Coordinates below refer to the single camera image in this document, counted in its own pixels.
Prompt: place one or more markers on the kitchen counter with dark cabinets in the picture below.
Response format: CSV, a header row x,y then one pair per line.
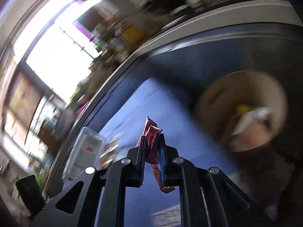
x,y
213,52

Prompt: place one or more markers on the blue printed tablecloth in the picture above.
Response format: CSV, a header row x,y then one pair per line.
x,y
170,104

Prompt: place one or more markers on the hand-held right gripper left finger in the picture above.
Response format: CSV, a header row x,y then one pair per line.
x,y
141,163

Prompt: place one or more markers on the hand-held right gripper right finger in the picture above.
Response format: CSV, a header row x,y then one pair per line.
x,y
162,165

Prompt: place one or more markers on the beige round bin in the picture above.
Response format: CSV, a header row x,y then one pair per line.
x,y
213,99

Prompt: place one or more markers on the window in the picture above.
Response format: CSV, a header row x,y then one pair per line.
x,y
54,40

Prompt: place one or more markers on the clear plastic box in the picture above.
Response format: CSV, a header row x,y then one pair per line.
x,y
85,146

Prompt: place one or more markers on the yellow cooking oil bottle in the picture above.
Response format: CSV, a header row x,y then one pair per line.
x,y
131,33

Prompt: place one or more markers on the red foil snack wrapper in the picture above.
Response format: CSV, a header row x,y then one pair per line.
x,y
151,132

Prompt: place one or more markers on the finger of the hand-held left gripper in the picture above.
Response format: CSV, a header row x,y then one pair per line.
x,y
29,194

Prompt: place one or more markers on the white crumpled wrapper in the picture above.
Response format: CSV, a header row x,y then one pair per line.
x,y
251,118

